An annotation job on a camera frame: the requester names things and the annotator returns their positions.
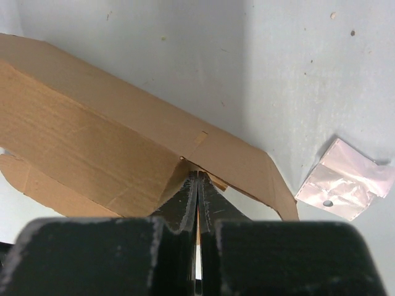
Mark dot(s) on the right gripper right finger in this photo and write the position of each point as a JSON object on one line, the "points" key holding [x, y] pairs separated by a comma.
{"points": [[240, 256]]}

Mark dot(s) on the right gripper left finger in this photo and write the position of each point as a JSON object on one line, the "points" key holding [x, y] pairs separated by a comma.
{"points": [[154, 255]]}

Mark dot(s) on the small white plastic piece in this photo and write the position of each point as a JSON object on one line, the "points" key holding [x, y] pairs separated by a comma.
{"points": [[345, 183]]}

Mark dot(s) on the brown cardboard box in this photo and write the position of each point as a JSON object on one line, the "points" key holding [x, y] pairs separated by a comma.
{"points": [[85, 143]]}

